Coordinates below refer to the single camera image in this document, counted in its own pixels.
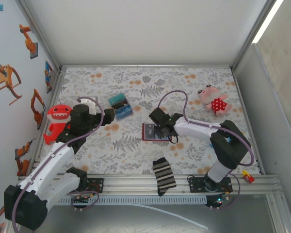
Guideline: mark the white plastic tube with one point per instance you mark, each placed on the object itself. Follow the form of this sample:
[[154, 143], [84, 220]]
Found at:
[[184, 218]]

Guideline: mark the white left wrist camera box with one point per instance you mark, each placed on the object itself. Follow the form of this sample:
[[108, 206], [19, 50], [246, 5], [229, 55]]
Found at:
[[91, 108]]

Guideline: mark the aluminium frame rail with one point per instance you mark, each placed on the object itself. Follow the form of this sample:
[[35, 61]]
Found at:
[[58, 80], [236, 80]]

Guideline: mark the white light strip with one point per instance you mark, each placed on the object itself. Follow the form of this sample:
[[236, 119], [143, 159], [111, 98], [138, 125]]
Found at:
[[270, 19]]

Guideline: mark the blue orange machine wall sticker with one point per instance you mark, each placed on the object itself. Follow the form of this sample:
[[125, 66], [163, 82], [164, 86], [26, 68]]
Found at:
[[48, 72]]

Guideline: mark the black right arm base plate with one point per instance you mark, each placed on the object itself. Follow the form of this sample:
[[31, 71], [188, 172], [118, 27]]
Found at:
[[194, 185]]

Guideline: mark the aluminium frame post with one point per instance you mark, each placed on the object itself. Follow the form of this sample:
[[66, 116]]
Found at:
[[39, 34], [252, 34]]

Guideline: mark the aluminium frame beam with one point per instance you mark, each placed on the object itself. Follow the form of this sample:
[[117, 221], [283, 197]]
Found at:
[[135, 184]]

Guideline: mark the black VIP credit card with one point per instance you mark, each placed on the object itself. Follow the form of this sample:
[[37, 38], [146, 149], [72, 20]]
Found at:
[[150, 132]]

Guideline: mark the aluminium frame leg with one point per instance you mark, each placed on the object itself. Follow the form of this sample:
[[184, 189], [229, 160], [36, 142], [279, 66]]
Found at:
[[280, 213]]

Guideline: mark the red shark plush toy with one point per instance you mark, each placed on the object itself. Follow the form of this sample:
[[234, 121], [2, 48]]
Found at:
[[58, 116]]

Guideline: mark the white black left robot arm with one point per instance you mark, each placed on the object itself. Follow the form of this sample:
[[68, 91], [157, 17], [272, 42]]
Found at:
[[51, 160]]

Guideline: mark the pink frog plush toy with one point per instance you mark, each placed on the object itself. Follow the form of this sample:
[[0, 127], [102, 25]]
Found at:
[[208, 93]]

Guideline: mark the blue credit card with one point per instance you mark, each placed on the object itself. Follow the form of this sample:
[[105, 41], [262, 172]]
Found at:
[[123, 112]]

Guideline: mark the small yellow red toy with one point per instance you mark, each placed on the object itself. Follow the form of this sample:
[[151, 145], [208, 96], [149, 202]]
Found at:
[[248, 177]]

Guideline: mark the teal credit card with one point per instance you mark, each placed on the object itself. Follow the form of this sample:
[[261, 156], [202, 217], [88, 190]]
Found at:
[[117, 99]]

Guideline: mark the red card holder wallet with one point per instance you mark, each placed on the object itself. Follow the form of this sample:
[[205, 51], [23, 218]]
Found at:
[[150, 140]]

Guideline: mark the teal blue fabric piece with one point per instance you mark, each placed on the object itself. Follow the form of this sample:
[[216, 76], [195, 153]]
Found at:
[[211, 145]]

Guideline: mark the black beige striped sock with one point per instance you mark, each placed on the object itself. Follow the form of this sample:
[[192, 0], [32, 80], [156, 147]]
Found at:
[[163, 174]]

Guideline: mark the orange gripper claw wall sticker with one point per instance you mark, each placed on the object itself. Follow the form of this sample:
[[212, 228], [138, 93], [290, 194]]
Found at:
[[4, 77]]

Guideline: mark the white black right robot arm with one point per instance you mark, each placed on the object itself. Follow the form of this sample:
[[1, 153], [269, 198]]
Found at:
[[196, 128]]

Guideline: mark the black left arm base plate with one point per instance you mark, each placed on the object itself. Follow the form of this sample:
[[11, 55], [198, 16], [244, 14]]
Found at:
[[99, 185]]

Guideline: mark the floral patterned table mat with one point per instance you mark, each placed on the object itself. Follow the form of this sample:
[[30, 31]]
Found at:
[[160, 72]]

